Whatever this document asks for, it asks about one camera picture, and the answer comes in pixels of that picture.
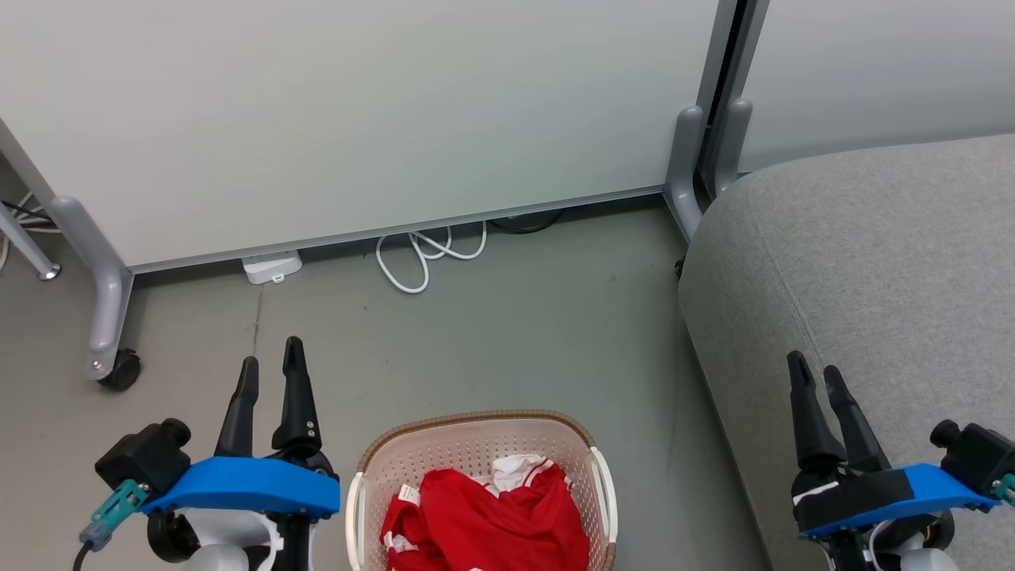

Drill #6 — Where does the large white partition panel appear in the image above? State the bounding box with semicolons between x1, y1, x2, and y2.
0;0;742;274

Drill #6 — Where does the grey fabric sofa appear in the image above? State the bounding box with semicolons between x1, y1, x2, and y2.
678;133;1015;571

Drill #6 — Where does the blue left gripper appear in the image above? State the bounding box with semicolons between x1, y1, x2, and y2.
141;336;342;521

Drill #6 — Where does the red shirt with white trim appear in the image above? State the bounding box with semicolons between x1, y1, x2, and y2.
381;454;592;571

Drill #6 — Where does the black floor cable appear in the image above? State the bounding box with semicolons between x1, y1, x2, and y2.
488;208;569;236

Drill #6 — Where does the cream perforated laundry basket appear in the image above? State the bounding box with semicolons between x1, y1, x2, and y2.
346;409;619;571

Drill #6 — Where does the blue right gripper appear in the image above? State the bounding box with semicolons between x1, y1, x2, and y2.
787;351;1002;542

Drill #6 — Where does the black and white cable bundle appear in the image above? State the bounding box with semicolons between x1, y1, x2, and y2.
0;190;61;270

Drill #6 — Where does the grey partition leg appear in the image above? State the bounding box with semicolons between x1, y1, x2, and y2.
714;97;754;197
665;105;707;243
49;196;134;381

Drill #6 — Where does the left arm teal plug cable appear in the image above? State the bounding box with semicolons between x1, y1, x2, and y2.
75;479;150;571

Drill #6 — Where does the white looped cable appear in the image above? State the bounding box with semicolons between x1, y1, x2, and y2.
375;222;488;295

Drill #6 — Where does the thin grey metal table leg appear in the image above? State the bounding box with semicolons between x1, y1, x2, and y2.
0;202;62;281

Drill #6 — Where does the white power strip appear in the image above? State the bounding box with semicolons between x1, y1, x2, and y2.
242;251;304;285

